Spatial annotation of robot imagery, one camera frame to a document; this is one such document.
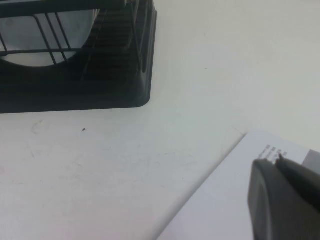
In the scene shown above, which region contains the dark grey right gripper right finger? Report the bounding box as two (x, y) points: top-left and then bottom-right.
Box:
(275, 153), (320, 209)

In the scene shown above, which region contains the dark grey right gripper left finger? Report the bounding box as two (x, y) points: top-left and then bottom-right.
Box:
(247, 158), (320, 240)

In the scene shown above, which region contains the white round plate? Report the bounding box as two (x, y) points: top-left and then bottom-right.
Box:
(0, 8), (101, 68)

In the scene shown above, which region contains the white printed paper sheet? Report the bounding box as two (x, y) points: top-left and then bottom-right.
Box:
(156, 129), (320, 240)

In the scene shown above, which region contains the black plastic drain tray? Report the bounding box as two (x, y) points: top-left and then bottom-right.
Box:
(0, 0), (159, 115)

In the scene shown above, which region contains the black wire dish rack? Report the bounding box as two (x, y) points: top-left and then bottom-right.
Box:
(0, 0), (151, 76)

